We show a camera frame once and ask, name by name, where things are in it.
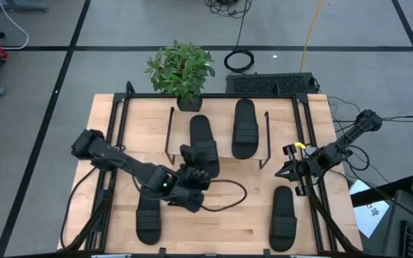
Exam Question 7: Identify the white cable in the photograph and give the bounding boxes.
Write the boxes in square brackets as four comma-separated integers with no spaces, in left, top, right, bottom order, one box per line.
[0,0,30,50]

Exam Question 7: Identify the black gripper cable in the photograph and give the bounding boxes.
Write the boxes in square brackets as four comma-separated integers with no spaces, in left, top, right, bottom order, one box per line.
[201,178,248,213]

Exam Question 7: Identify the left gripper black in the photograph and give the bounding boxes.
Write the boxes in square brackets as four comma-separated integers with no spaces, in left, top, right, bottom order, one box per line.
[168,144,213,213]

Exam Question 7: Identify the black metal table frame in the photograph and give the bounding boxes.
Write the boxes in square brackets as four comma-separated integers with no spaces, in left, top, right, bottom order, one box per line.
[57,80,364,257]

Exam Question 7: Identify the black bar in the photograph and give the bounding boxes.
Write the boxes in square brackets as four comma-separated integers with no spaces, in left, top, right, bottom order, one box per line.
[349,175,413,208]

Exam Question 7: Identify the black plant pot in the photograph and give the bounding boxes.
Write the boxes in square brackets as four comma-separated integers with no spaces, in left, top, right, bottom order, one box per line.
[176,95,203,113]

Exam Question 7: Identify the black rubber slide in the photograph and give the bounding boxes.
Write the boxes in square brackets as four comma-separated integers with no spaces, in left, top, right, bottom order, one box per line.
[189,114,221,179]
[231,98,260,161]
[136,195,163,247]
[269,185,298,253]

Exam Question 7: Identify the green leafy plant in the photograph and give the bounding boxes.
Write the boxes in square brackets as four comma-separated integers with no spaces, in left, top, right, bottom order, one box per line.
[143,39,217,100]

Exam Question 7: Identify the coiled black cable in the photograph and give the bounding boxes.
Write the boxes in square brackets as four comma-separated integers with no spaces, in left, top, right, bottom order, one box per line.
[223,49,256,75]

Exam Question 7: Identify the wooden shelf with black legs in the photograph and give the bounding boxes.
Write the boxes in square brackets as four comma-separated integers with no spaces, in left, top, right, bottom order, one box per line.
[164,106,272,170]

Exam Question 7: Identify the tangled black cables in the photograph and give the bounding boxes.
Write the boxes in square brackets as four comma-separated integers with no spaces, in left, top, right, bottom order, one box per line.
[202,0,254,19]

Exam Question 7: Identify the white paper sheet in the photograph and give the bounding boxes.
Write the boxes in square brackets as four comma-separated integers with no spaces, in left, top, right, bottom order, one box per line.
[349,178,372,196]
[353,199,391,239]

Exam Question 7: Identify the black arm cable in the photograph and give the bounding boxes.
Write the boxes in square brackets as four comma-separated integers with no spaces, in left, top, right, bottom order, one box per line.
[60,166,98,250]

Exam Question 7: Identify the black floor cable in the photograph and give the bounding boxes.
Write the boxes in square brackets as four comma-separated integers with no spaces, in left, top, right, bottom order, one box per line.
[326,95,413,125]

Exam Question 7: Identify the yellow cable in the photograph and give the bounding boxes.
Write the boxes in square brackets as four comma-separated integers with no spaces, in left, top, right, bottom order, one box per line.
[299,0,325,74]

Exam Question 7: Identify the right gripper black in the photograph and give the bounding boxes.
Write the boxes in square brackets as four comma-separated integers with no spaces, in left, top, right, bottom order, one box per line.
[274,143,324,197]

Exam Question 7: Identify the dark grey desk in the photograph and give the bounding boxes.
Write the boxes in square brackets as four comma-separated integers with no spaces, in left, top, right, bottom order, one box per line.
[384,189,413,258]

